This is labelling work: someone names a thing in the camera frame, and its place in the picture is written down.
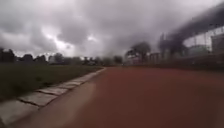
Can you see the dark tree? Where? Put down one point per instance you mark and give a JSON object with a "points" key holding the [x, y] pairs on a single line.
{"points": [[140, 50], [171, 45]]}

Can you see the red running track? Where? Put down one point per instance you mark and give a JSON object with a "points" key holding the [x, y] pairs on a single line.
{"points": [[143, 100]]}

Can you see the grass field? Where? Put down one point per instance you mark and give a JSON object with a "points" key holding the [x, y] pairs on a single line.
{"points": [[30, 78]]}

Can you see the grey concrete slab kerb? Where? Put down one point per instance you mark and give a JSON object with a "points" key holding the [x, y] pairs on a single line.
{"points": [[33, 98]]}

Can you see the pale building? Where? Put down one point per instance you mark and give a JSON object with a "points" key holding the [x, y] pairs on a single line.
{"points": [[200, 50]]}

